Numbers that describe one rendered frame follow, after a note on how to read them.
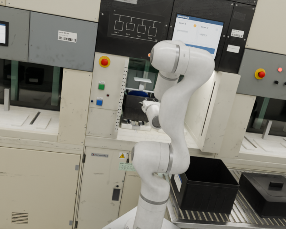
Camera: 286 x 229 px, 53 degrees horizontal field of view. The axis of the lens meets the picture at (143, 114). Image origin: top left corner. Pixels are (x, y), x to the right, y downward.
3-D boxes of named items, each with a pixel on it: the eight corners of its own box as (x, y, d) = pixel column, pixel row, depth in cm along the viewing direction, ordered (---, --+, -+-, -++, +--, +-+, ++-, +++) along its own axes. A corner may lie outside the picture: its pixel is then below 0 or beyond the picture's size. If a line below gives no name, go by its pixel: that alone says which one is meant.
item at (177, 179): (170, 179, 170) (175, 153, 164) (214, 184, 174) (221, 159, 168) (179, 210, 144) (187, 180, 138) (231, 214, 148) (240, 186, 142)
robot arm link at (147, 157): (170, 206, 115) (183, 152, 107) (124, 201, 112) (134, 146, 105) (165, 188, 126) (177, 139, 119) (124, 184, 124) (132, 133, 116)
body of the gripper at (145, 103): (142, 116, 149) (140, 109, 159) (161, 119, 150) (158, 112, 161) (145, 102, 146) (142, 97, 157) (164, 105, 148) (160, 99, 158)
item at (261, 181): (260, 217, 149) (268, 196, 145) (235, 185, 177) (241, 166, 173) (309, 220, 155) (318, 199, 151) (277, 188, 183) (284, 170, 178)
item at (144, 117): (119, 123, 202) (126, 80, 192) (118, 114, 222) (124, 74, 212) (153, 127, 206) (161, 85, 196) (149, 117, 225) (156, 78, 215)
